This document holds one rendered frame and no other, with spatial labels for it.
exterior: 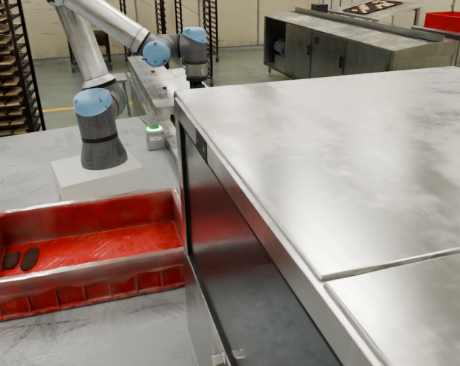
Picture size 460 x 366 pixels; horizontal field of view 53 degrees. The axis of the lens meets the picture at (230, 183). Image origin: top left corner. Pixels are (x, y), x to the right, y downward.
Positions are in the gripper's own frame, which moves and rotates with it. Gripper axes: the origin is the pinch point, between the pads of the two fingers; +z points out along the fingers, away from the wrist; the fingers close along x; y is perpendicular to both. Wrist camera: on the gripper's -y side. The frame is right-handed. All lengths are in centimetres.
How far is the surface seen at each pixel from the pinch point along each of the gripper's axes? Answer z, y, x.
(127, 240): 12, -43, 30
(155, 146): 10.2, 20.4, 13.4
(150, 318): 12, -75, 29
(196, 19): 37, 700, -158
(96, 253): 12, -47, 38
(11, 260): 11, -45, 58
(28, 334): 12, -72, 53
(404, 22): 19, 399, -370
